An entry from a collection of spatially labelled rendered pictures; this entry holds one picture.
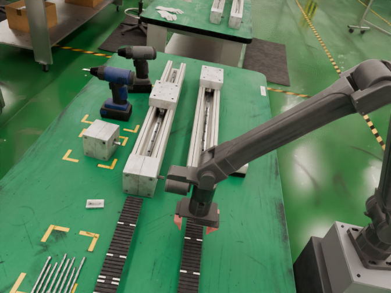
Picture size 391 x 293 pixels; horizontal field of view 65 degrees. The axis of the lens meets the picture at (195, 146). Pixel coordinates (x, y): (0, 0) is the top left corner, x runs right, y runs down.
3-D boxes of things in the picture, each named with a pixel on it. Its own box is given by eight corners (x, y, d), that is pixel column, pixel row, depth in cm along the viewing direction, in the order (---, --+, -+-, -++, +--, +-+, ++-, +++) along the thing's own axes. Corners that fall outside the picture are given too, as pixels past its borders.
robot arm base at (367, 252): (394, 271, 80) (372, 232, 89) (413, 253, 75) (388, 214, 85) (363, 268, 79) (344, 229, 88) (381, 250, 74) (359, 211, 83)
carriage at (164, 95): (174, 115, 128) (176, 102, 124) (148, 111, 128) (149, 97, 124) (178, 97, 141) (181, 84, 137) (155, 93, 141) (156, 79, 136)
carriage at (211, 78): (220, 95, 149) (223, 82, 144) (197, 91, 148) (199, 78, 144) (220, 81, 161) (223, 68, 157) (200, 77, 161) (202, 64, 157)
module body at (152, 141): (157, 178, 107) (160, 160, 101) (129, 174, 106) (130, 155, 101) (184, 78, 170) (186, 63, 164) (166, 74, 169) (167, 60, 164)
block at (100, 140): (113, 163, 109) (113, 142, 103) (84, 154, 110) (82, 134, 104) (125, 147, 117) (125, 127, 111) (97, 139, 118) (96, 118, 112)
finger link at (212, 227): (191, 220, 92) (195, 200, 86) (214, 224, 92) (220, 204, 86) (188, 240, 87) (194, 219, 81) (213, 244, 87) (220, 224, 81)
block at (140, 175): (160, 199, 100) (163, 178, 94) (122, 192, 99) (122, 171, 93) (164, 179, 107) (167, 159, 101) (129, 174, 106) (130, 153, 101)
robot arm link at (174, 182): (217, 176, 69) (219, 152, 76) (166, 165, 69) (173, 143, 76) (207, 210, 76) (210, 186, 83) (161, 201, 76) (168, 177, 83)
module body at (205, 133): (211, 188, 107) (216, 170, 102) (183, 183, 107) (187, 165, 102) (217, 84, 170) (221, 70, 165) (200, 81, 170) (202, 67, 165)
